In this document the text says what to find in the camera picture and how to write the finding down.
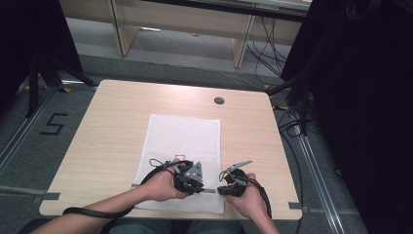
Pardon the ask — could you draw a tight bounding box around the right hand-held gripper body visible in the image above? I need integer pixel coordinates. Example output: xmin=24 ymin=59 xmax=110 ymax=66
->
xmin=218 ymin=159 xmax=253 ymax=198

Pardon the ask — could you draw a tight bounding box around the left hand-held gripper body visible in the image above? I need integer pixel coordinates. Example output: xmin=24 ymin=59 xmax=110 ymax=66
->
xmin=174 ymin=160 xmax=205 ymax=195

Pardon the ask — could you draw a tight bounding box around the white mesh laundry bag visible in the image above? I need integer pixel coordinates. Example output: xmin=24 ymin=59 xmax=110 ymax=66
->
xmin=132 ymin=113 xmax=226 ymax=215

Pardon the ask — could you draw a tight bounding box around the person's right hand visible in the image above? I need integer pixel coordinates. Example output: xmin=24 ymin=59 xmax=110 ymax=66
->
xmin=225 ymin=173 xmax=269 ymax=221

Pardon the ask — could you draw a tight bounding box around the person's left hand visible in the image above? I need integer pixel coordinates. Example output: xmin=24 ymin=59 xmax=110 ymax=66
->
xmin=139 ymin=158 xmax=189 ymax=203

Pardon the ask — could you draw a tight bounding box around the black metal stand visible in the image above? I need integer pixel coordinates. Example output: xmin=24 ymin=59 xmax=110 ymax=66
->
xmin=266 ymin=72 xmax=315 ymax=137
xmin=24 ymin=53 xmax=97 ymax=119

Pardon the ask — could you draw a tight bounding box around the black curtain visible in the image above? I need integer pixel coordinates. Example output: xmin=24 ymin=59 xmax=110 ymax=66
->
xmin=0 ymin=0 xmax=84 ymax=108
xmin=281 ymin=0 xmax=413 ymax=234

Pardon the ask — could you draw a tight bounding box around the black tape floor mark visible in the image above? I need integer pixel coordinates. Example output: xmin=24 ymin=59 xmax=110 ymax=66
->
xmin=39 ymin=112 xmax=68 ymax=137

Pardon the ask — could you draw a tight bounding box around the black sleeved right gripper cable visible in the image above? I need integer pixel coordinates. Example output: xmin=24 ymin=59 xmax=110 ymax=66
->
xmin=246 ymin=177 xmax=273 ymax=219

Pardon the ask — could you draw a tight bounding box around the black sleeved gripper cable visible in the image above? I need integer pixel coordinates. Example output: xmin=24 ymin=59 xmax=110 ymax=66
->
xmin=61 ymin=160 xmax=194 ymax=219
xmin=246 ymin=177 xmax=273 ymax=219

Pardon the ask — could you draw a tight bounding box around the thin grey cable loop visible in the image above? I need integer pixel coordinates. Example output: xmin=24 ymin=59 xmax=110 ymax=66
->
xmin=148 ymin=158 xmax=169 ymax=169

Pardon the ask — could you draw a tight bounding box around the aluminium floor rail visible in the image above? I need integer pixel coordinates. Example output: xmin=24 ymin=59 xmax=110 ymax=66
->
xmin=0 ymin=86 xmax=59 ymax=176
xmin=290 ymin=110 xmax=347 ymax=234

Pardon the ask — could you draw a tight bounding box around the black sleeved left gripper cable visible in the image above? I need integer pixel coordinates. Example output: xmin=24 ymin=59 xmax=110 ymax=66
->
xmin=61 ymin=160 xmax=194 ymax=219

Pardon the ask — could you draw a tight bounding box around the bundle of black floor cables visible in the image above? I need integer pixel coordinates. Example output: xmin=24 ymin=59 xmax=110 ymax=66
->
xmin=245 ymin=16 xmax=293 ymax=86

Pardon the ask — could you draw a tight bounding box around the wooden desk frame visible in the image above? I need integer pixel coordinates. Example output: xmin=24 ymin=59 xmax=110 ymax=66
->
xmin=58 ymin=0 xmax=314 ymax=69

